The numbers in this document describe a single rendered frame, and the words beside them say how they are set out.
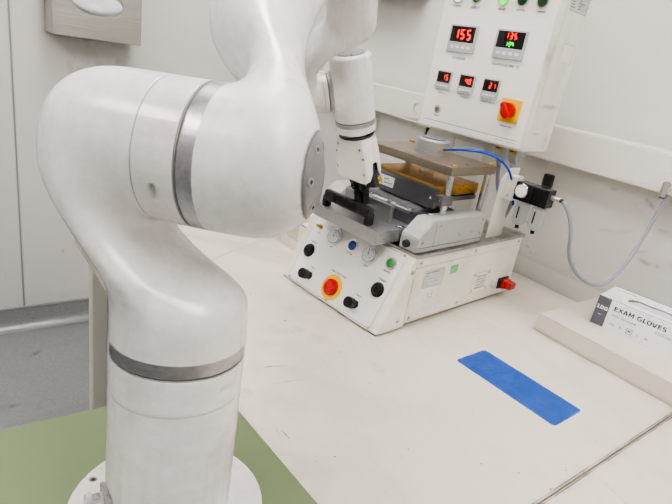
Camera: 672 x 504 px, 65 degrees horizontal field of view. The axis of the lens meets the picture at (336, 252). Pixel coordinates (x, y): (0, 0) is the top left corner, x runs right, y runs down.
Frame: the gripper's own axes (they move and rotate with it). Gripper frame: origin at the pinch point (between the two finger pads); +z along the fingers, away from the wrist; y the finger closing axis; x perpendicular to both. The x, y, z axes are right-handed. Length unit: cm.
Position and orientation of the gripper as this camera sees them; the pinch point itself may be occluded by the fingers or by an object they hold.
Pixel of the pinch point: (361, 196)
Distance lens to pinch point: 120.5
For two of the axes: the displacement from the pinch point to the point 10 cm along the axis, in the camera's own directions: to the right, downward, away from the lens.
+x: 7.5, -4.3, 5.1
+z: 1.0, 8.2, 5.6
